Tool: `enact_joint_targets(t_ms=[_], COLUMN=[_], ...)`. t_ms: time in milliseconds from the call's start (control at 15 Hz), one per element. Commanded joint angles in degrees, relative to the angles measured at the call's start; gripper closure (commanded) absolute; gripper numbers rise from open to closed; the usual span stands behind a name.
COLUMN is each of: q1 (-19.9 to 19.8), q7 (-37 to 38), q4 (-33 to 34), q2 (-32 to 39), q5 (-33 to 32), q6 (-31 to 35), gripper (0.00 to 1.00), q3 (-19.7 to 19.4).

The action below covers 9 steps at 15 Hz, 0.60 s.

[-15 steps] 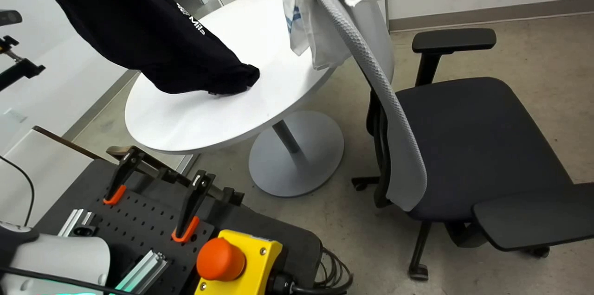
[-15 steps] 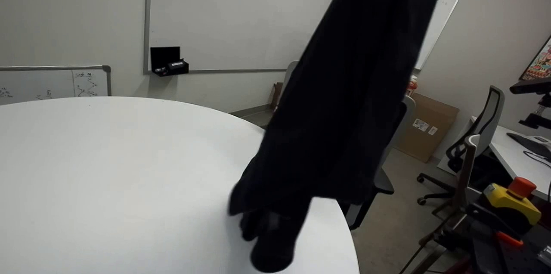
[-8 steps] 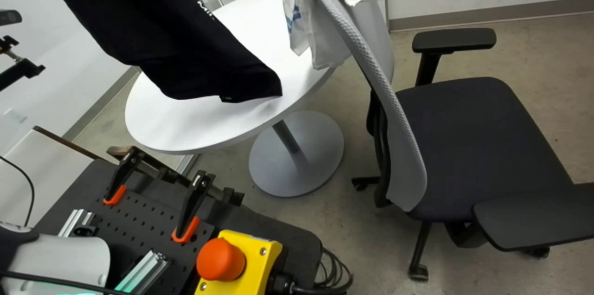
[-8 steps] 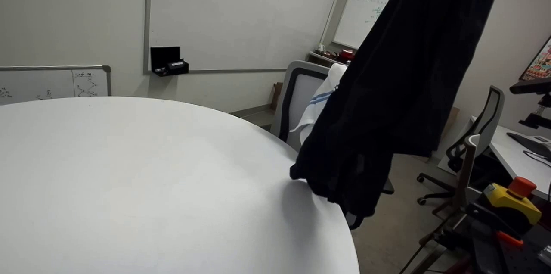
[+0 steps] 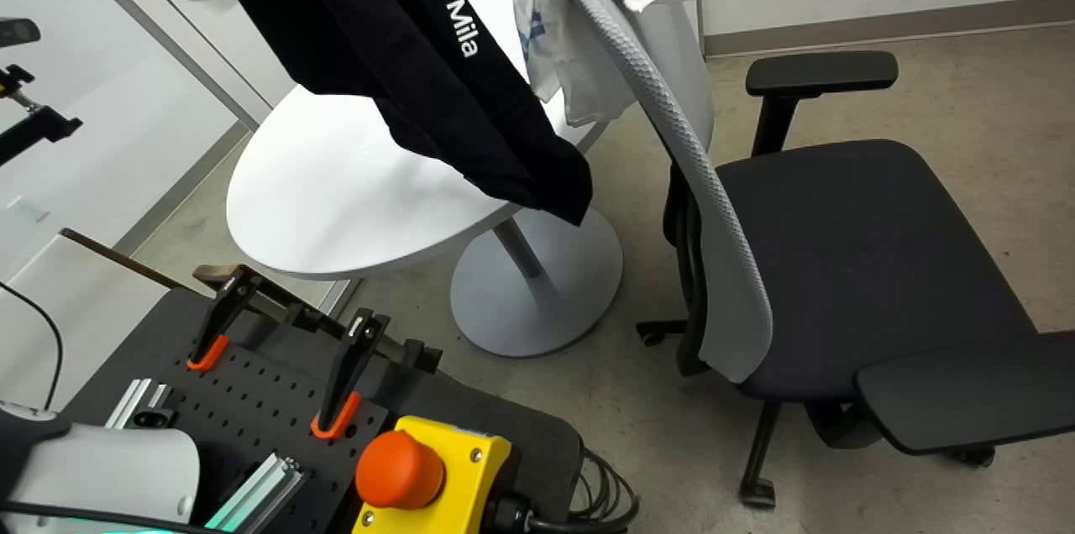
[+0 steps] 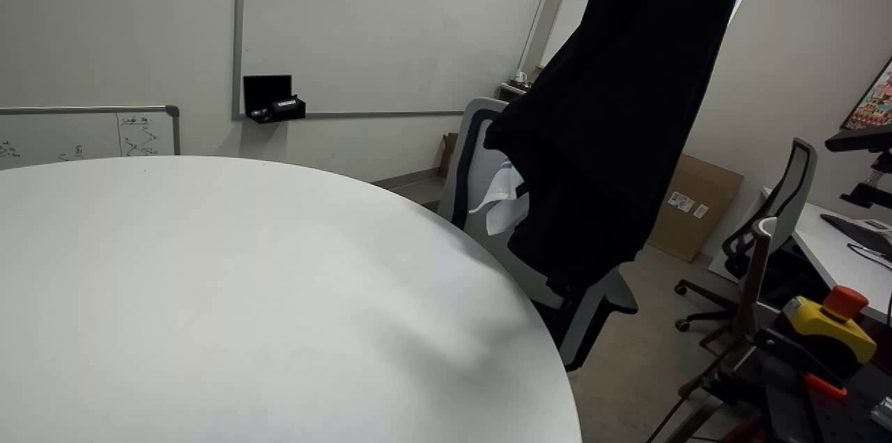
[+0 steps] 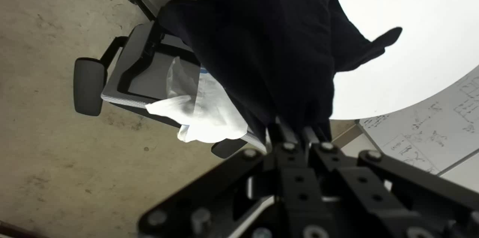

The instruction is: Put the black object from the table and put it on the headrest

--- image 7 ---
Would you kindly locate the grey office chair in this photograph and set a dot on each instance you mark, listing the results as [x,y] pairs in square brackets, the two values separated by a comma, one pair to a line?
[149,77]

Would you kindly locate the black cloth garment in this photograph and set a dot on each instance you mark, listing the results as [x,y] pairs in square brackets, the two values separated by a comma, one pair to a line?
[262,43]

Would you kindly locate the white plastic bag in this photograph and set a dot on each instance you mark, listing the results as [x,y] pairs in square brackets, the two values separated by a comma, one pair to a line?
[209,114]

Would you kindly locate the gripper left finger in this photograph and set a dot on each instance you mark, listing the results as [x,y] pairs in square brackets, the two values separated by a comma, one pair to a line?
[224,178]

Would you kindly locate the whiteboard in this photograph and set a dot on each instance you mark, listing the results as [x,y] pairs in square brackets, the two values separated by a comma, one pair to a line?
[430,133]

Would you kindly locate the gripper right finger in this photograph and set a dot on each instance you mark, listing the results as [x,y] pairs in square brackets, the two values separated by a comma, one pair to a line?
[393,189]

